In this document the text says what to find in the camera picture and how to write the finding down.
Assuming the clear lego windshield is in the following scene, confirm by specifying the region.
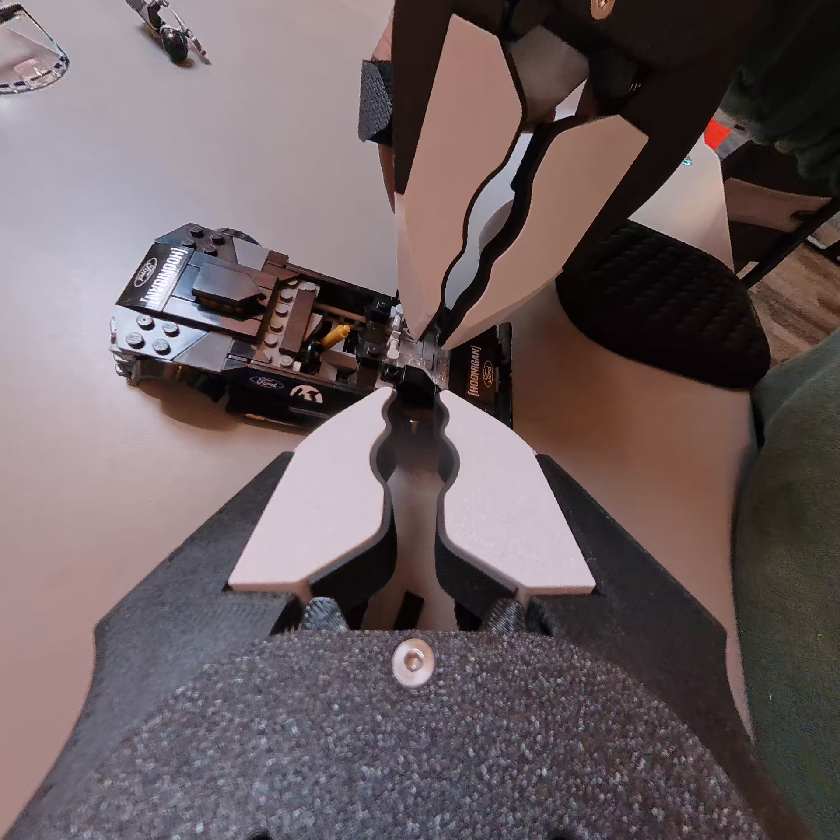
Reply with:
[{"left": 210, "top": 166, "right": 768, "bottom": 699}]
[{"left": 0, "top": 0, "right": 70, "bottom": 95}]

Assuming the person's right forearm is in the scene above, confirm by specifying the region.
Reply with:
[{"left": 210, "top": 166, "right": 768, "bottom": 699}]
[{"left": 722, "top": 0, "right": 840, "bottom": 158}]

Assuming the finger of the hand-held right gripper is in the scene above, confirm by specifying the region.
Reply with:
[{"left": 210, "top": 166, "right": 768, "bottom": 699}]
[
  {"left": 394, "top": 14, "right": 526, "bottom": 336},
  {"left": 440, "top": 115, "right": 651, "bottom": 349}
]

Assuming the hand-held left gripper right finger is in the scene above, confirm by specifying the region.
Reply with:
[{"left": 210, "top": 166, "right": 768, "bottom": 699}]
[{"left": 434, "top": 394, "right": 598, "bottom": 628}]

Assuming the black lego axle assembly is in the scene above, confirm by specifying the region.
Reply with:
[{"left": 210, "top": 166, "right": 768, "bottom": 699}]
[{"left": 125, "top": 0, "right": 211, "bottom": 67}]

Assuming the clear lego piece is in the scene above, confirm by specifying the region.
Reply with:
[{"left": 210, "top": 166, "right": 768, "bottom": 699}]
[{"left": 384, "top": 315, "right": 454, "bottom": 375}]

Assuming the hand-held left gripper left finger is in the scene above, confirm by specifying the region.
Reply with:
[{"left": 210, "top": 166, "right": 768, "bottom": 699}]
[{"left": 229, "top": 390, "right": 399, "bottom": 628}]

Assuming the black lego car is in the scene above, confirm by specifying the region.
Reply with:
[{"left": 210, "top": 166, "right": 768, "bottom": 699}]
[{"left": 112, "top": 224, "right": 515, "bottom": 427}]

